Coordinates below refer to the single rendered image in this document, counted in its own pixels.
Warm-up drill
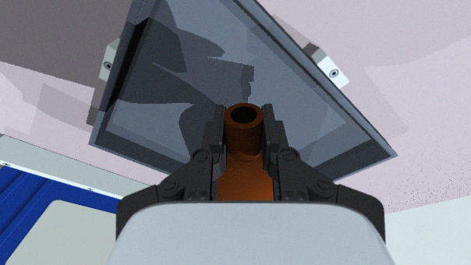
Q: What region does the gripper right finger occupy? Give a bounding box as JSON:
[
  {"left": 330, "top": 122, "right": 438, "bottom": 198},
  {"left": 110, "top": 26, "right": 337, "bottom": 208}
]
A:
[{"left": 261, "top": 104, "right": 386, "bottom": 245}]

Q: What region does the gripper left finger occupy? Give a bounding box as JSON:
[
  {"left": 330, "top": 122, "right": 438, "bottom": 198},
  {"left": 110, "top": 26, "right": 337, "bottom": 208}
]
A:
[{"left": 115, "top": 105, "right": 228, "bottom": 241}]

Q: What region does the brown bottle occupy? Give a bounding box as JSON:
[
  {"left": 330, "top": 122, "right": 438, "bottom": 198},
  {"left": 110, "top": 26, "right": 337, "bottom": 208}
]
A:
[{"left": 218, "top": 103, "right": 274, "bottom": 200}]

